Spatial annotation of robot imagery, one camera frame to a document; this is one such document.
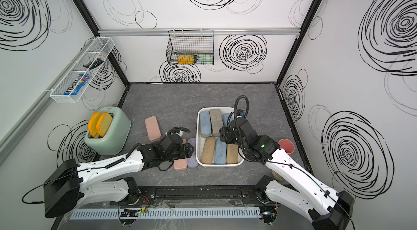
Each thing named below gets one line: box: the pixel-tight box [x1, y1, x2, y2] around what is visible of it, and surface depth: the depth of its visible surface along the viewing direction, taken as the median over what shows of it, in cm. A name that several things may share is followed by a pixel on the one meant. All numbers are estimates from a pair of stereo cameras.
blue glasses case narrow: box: [199, 110, 212, 138], surface depth 93 cm
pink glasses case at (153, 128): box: [144, 116, 162, 143], surface depth 96 cm
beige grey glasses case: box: [209, 108, 224, 138], surface depth 93 cm
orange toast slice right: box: [96, 112, 113, 138], surface depth 77 cm
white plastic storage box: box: [196, 106, 245, 167], surface depth 88 cm
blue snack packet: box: [63, 73, 91, 96], surface depth 72 cm
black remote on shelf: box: [82, 58, 105, 70], surface depth 82 cm
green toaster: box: [84, 106, 132, 156], surface depth 82 cm
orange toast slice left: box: [87, 111, 102, 138], surface depth 75 cm
